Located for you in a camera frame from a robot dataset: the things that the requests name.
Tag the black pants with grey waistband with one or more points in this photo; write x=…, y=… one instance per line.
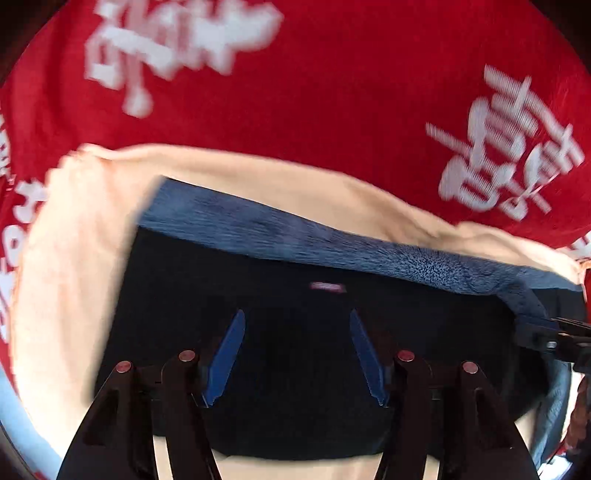
x=296, y=322

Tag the red blanket with white characters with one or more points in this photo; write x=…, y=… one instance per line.
x=474, y=111

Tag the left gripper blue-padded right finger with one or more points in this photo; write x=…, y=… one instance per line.
x=450, y=411

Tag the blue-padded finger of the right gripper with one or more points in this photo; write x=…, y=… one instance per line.
x=566, y=340

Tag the cream beige towel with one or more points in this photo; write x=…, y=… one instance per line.
x=73, y=260

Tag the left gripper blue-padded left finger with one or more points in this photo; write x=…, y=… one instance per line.
x=115, y=438

